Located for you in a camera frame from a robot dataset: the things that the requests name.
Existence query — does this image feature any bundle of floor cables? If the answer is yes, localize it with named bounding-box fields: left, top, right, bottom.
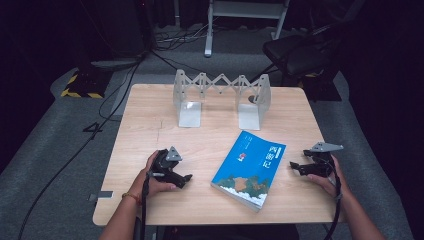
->
left=155, top=28, right=209, bottom=52

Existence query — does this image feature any orange beaded bracelet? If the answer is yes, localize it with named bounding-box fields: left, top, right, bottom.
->
left=121, top=192, right=141, bottom=205

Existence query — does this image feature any black chair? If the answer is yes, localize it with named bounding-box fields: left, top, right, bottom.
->
left=256, top=19, right=354, bottom=101

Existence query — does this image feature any grey table edge bracket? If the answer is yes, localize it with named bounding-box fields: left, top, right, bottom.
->
left=89, top=190, right=115, bottom=202

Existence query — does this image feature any white metal stand frame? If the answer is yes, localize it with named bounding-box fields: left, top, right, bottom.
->
left=203, top=0, right=291, bottom=58

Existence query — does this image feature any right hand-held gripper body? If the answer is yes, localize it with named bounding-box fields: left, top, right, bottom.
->
left=308, top=142, right=344, bottom=178

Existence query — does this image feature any person's right hand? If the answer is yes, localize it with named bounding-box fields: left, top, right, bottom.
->
left=306, top=154, right=351, bottom=200

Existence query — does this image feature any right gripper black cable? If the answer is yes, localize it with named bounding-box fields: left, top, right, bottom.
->
left=321, top=156, right=344, bottom=240

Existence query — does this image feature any person's dark clothed lap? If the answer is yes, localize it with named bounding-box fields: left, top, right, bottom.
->
left=163, top=223, right=300, bottom=240

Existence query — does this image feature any grey expandable metal book stand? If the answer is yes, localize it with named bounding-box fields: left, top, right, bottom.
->
left=172, top=68, right=272, bottom=131

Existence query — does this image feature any person's left hand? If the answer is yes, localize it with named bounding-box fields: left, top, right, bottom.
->
left=128, top=150, right=178, bottom=199

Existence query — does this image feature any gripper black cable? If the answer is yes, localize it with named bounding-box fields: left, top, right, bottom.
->
left=139, top=171, right=153, bottom=240
left=321, top=156, right=344, bottom=240

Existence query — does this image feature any yellow black striped base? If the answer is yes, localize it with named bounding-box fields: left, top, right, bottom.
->
left=60, top=68, right=113, bottom=99

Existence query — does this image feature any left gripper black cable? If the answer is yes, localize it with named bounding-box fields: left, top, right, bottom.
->
left=139, top=171, right=153, bottom=240

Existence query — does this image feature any long black floor cable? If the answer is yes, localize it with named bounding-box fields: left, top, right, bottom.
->
left=18, top=56, right=145, bottom=240

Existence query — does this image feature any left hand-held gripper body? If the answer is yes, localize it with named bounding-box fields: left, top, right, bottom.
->
left=151, top=145, right=184, bottom=183

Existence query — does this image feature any blue paperback book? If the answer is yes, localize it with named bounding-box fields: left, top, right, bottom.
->
left=210, top=130, right=287, bottom=213

